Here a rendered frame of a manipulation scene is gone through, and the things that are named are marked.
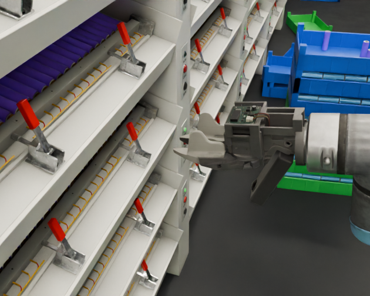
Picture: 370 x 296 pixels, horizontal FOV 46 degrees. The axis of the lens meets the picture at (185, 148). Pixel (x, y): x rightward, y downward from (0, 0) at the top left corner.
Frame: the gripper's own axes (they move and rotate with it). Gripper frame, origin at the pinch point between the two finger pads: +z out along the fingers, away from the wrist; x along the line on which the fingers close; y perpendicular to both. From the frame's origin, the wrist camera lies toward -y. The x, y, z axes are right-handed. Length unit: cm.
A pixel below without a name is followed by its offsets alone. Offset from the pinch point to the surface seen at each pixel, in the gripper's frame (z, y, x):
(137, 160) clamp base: 12.4, -6.5, -4.3
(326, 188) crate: -19, -67, -72
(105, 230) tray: 11.1, -8.0, 13.3
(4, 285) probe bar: 16.3, -2.5, 30.0
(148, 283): 18.8, -44.4, -3.7
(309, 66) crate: -14, -18, -71
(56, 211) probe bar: 17.0, -2.4, 15.8
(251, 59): 21, -47, -143
